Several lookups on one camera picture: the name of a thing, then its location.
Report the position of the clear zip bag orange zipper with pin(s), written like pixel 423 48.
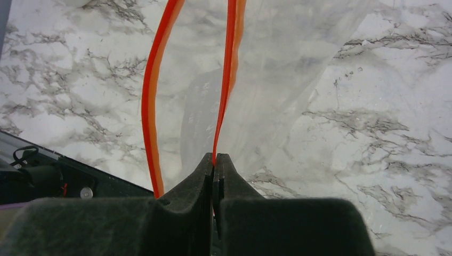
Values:
pixel 232 76

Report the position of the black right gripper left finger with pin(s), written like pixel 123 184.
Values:
pixel 177 223

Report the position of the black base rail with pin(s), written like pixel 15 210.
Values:
pixel 30 172

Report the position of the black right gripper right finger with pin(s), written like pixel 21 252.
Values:
pixel 249 224

